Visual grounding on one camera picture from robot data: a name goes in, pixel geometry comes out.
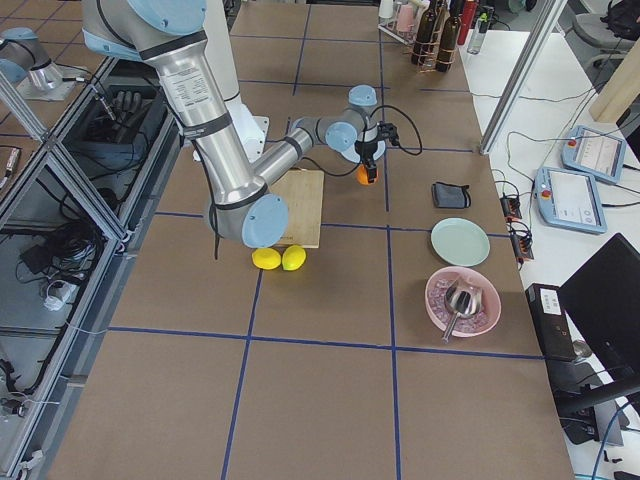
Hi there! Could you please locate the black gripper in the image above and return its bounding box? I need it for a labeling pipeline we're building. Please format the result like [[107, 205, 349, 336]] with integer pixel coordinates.
[[354, 130, 379, 184]]

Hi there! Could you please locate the orange fruit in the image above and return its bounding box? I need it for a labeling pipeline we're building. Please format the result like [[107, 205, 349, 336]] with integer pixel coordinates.
[[355, 165, 378, 186]]

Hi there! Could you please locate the light blue plate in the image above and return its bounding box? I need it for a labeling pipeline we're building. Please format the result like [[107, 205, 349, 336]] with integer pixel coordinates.
[[341, 140, 386, 164]]

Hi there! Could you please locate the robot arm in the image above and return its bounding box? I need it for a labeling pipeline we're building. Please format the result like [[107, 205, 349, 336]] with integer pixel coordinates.
[[1, 27, 75, 101], [82, 0, 383, 248]]

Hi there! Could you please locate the light green plate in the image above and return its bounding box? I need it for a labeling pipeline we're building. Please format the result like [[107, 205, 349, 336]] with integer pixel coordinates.
[[431, 218, 490, 267]]

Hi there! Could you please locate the bamboo cutting board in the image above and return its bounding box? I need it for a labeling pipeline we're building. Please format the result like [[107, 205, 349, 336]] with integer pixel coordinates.
[[271, 169, 324, 248]]

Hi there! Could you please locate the folded dark grey cloth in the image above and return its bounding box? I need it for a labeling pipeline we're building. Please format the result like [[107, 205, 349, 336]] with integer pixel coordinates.
[[431, 182, 471, 209]]

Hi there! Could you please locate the yellow lemon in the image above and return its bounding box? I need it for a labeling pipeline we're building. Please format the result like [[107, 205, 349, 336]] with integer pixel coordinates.
[[281, 245, 307, 271], [251, 248, 282, 270]]

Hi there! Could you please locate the orange black usb hub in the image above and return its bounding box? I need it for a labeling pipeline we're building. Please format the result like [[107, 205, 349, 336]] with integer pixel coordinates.
[[500, 195, 522, 222]]

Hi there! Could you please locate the pink bowl with ice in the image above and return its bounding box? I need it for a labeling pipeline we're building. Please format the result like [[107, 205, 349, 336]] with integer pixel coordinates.
[[424, 266, 502, 342]]

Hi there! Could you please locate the pink cup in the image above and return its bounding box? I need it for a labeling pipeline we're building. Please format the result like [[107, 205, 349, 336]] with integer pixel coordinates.
[[396, 3, 414, 34]]

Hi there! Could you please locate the dark green wine bottle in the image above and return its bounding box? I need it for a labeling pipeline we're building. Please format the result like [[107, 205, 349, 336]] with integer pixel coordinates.
[[435, 0, 464, 73]]

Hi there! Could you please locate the metal scoop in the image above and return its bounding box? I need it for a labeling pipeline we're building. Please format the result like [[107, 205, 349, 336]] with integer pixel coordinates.
[[442, 278, 483, 343]]

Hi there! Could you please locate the white cup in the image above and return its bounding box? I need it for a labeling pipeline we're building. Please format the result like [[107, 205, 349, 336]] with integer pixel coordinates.
[[378, 0, 394, 20]]

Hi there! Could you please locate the grey water bottle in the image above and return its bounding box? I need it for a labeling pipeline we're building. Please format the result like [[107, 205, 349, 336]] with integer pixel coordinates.
[[467, 12, 490, 55]]

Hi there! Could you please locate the red bottle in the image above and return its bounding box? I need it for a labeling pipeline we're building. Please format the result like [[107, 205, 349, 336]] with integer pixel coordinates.
[[457, 0, 479, 46]]

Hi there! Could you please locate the blue teach pendant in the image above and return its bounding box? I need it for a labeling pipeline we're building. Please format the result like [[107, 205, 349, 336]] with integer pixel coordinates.
[[534, 167, 607, 234], [561, 125, 627, 185]]

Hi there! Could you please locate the black computer box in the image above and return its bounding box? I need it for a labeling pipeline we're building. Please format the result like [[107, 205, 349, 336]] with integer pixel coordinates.
[[526, 283, 576, 362]]

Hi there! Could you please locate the black monitor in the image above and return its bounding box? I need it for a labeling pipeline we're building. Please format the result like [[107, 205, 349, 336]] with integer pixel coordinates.
[[559, 233, 639, 375]]

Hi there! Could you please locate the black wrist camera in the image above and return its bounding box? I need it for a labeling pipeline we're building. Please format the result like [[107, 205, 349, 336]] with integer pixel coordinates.
[[376, 122, 400, 147]]

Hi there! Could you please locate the white camera post base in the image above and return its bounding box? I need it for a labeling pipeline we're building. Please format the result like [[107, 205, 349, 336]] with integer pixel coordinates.
[[203, 0, 268, 163]]

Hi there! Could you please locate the copper wire bottle rack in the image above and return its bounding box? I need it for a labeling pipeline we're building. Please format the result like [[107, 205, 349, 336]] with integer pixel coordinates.
[[416, 1, 451, 72]]

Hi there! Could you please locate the white wire cup rack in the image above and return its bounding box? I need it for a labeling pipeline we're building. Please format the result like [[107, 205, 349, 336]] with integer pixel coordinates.
[[377, 4, 414, 46]]

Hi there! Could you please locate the aluminium frame post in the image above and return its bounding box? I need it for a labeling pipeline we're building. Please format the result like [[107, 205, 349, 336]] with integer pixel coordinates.
[[479, 0, 568, 155]]

